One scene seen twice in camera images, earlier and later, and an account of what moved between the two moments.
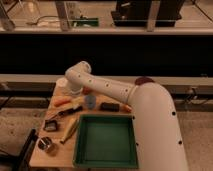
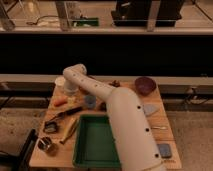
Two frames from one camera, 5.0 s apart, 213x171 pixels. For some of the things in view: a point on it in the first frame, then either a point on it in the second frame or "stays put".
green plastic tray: x=105 y=141 stays put
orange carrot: x=62 y=100 stays put
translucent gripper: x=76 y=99 → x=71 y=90
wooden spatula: x=73 y=123 stays put
